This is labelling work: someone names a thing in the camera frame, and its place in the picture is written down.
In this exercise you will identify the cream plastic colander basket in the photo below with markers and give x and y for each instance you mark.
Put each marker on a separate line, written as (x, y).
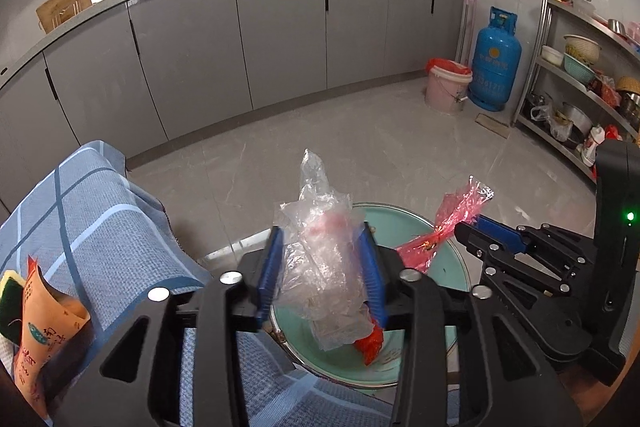
(582, 47)

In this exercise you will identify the red mesh bag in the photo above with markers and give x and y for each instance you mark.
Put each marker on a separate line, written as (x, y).
(369, 347)

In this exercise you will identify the large blue gas cylinder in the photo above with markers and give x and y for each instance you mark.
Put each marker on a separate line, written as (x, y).
(495, 62)

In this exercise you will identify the red plastic bin liner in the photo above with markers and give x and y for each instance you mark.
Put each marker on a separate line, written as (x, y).
(442, 63)

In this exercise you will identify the flat cardboard piece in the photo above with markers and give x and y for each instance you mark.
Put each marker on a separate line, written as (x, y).
(492, 126)

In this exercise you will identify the blue checked cloth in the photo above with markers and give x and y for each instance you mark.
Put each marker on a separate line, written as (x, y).
(100, 217)

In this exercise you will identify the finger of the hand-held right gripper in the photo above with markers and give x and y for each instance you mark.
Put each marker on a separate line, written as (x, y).
(480, 243)
(500, 232)

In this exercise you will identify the pink plastic bucket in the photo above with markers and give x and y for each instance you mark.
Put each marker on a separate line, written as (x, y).
(445, 92)

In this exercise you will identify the teal plastic basket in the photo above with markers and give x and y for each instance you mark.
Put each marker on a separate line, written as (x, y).
(579, 68)

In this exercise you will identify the white plastic bag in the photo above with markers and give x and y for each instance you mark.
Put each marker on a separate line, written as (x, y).
(550, 124)

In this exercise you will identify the orange paper packet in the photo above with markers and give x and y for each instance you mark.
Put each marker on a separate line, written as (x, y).
(45, 332)

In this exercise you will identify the pink plastic wrapper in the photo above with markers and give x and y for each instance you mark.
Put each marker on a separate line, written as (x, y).
(452, 217)

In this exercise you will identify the metal shelf rack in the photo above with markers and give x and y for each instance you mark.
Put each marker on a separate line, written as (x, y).
(543, 7)

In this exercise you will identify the white bowl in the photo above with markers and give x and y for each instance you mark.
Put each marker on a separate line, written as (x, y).
(552, 56)

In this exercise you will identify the clear plastic bag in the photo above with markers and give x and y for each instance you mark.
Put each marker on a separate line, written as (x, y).
(320, 267)

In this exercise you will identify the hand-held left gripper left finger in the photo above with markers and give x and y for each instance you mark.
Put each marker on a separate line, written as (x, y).
(271, 272)

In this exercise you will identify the red plastic bag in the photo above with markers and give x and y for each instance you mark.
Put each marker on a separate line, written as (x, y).
(607, 92)

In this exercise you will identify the grey kitchen cabinets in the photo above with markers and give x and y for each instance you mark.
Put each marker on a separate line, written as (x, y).
(200, 32)

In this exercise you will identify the metal cooking pot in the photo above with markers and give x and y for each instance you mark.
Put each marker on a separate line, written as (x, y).
(577, 119)

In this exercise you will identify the striped bamboo cutting board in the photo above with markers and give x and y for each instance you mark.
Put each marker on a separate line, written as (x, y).
(60, 9)

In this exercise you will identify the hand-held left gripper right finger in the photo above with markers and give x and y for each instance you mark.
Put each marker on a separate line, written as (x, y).
(374, 279)

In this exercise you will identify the green waste bin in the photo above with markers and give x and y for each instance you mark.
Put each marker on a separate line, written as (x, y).
(397, 227)

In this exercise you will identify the yellow sponge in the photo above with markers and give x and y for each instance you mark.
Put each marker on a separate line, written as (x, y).
(10, 302)

